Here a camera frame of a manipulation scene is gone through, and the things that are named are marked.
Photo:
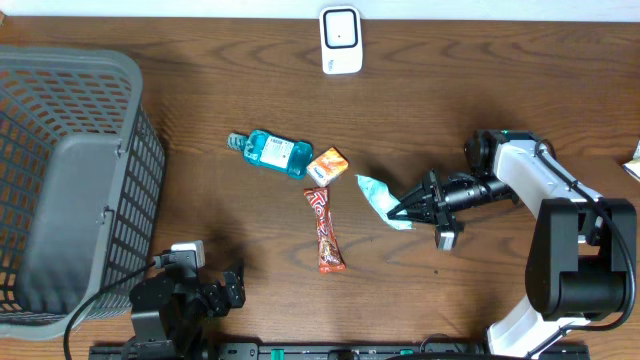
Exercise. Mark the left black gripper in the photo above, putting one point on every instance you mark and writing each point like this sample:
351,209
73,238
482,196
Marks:
218,302

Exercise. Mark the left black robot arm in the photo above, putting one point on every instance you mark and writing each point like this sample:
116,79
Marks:
169,309

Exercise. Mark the teal wet wipes pack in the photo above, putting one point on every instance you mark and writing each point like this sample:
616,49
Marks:
382,201

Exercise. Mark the blue mouthwash bottle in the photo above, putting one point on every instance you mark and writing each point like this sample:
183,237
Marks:
264,149

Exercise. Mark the grey plastic shopping basket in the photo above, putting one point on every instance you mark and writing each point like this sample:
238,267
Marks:
81,175

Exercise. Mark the white barcode scanner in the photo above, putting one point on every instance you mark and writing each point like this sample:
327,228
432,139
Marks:
341,40

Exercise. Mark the small orange snack box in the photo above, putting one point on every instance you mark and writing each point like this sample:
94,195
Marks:
327,167

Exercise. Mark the cream snack bag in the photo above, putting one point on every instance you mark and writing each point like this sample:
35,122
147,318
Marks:
632,167

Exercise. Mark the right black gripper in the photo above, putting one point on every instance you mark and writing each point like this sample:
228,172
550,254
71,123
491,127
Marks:
439,211

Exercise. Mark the orange chocolate bar wrapper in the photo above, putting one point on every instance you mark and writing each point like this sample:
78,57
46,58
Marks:
329,255

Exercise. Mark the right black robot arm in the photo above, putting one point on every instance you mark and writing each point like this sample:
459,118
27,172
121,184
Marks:
581,268

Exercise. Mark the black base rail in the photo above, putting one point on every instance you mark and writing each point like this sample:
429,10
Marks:
253,351

